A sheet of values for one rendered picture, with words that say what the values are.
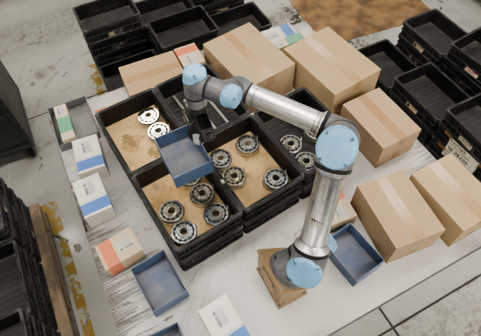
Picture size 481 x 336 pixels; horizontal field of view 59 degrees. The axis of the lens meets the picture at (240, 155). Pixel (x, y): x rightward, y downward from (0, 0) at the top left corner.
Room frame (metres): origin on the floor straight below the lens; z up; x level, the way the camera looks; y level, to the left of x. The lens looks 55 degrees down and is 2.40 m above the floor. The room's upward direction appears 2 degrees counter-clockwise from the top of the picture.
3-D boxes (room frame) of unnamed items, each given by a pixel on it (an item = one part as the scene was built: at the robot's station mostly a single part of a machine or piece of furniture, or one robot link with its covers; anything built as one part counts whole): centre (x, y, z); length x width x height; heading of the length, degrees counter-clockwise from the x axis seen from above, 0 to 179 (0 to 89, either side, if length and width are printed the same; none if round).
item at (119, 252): (0.69, 0.51, 0.74); 0.16 x 0.12 x 0.07; 121
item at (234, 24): (2.47, -0.02, 0.31); 0.40 x 0.30 x 0.34; 115
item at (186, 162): (0.91, 0.21, 1.10); 0.20 x 0.15 x 0.07; 26
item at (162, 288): (0.55, 0.34, 0.73); 0.20 x 0.15 x 0.07; 31
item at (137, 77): (1.60, 0.44, 0.78); 0.30 x 0.22 x 0.16; 112
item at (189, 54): (1.73, 0.25, 0.81); 0.16 x 0.12 x 0.07; 23
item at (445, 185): (0.84, -0.88, 0.78); 0.30 x 0.22 x 0.16; 26
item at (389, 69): (2.11, -1.02, 0.26); 0.40 x 0.30 x 0.23; 25
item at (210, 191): (0.88, 0.17, 0.86); 0.10 x 0.10 x 0.01
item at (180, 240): (0.71, 0.24, 0.86); 0.10 x 0.10 x 0.01
